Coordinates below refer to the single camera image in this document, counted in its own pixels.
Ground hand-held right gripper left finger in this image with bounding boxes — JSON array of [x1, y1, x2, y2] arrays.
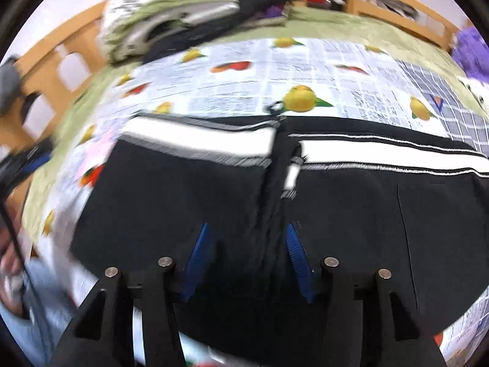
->
[[50, 222, 211, 367]]

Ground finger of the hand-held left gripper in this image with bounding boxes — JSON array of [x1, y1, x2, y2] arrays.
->
[[23, 149, 53, 174]]

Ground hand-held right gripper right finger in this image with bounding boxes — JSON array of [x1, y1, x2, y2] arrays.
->
[[285, 222, 447, 367]]

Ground black pants with white waistband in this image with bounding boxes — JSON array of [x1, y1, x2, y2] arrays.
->
[[69, 109, 489, 352]]

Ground grey cloth on bedpost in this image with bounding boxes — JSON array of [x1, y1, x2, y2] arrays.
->
[[0, 57, 24, 117]]

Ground fruit print plastic tablecloth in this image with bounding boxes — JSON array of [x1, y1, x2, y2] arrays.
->
[[38, 37, 489, 367]]

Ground folded white green quilt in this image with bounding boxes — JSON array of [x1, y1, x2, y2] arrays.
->
[[100, 0, 239, 64]]

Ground grey checked cloth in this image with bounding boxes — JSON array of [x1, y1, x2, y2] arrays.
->
[[397, 59, 489, 157]]

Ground white flower print pillow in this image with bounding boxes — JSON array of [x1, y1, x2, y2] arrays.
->
[[458, 76, 489, 111]]

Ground purple cloth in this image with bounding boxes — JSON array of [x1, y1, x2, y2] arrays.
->
[[254, 4, 291, 20]]

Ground purple plush toy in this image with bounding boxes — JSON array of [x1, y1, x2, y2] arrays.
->
[[451, 27, 484, 77]]

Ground wooden bed frame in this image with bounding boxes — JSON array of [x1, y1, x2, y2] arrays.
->
[[0, 0, 465, 184]]

